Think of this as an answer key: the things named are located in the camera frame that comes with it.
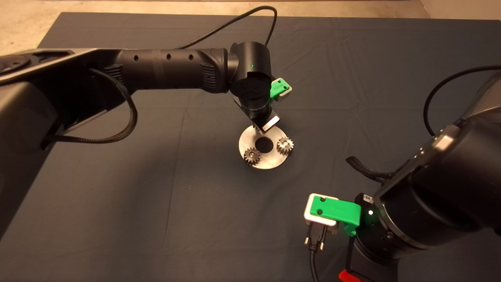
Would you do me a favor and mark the braided black right arm cable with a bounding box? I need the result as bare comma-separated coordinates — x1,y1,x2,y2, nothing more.
346,156,396,184

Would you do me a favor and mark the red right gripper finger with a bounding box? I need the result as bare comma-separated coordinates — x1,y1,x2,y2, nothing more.
339,269,364,282

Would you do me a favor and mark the green right camera mount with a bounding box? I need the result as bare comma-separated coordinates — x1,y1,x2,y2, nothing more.
309,196,361,237

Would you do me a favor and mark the silver right camera box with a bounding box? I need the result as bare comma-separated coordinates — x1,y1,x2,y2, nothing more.
303,193,339,235

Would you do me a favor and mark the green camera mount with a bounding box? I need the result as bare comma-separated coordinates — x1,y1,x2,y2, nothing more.
309,196,361,237
270,78,290,99

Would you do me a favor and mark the silver left camera box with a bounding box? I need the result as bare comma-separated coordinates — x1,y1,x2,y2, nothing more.
276,78,293,101

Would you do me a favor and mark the round metal carrier plate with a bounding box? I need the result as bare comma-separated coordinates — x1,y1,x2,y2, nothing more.
239,125,293,170

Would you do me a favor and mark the braided black arm cable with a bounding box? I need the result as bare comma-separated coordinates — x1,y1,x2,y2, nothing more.
41,69,138,151
346,156,396,184

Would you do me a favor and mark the steel planetary gear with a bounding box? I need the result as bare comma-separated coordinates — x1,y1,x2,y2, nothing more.
277,137,294,155
243,147,261,166

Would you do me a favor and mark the braided black left arm cable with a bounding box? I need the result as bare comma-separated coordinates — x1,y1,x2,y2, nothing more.
41,69,138,151

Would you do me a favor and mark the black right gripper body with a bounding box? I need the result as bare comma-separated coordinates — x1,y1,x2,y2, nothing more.
345,235,400,282

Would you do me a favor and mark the smooth black left camera cable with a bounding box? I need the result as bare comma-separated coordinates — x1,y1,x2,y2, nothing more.
178,5,278,49

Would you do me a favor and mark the silver camera box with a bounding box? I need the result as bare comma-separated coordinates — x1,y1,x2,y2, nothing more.
303,193,339,235
276,78,293,101

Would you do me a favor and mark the green left camera mount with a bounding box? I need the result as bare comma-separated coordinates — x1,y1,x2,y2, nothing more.
270,78,290,99

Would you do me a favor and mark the dark grey table cloth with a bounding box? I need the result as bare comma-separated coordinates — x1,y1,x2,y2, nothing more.
0,12,501,282

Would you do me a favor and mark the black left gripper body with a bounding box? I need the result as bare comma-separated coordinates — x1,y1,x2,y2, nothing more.
252,110,281,134

